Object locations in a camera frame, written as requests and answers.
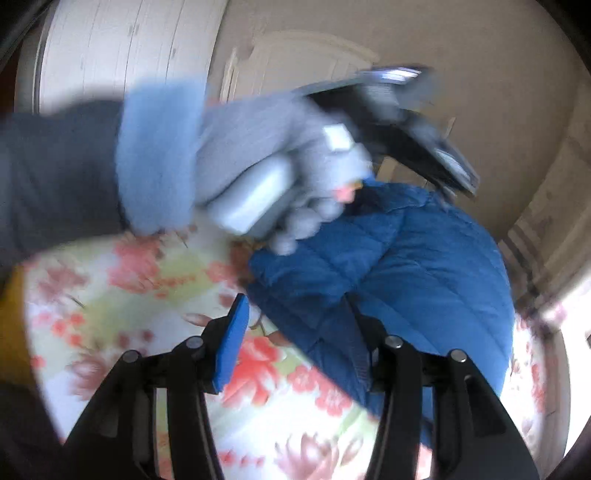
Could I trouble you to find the white wardrobe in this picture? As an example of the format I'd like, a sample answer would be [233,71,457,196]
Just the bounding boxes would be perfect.
[14,0,228,114]

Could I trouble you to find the yellow bed sheet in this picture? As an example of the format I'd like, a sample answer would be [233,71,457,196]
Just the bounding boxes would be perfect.
[0,267,36,390]

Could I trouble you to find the patterned curtain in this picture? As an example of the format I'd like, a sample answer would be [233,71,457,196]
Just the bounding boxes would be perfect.
[498,101,591,305]

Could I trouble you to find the grey gloved left hand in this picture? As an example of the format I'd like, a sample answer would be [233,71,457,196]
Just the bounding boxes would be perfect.
[195,93,372,256]

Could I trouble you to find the floral quilt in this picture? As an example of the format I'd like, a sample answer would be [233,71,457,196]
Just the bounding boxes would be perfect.
[24,234,539,479]

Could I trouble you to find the dark sleeve blue cuff forearm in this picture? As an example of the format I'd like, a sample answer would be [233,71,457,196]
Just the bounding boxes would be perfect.
[1,81,205,277]

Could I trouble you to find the blue quilted puffer jacket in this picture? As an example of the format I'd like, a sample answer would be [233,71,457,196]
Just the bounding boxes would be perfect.
[244,179,518,448]

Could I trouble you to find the white wooden headboard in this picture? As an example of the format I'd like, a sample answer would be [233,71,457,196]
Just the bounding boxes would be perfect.
[219,30,380,103]

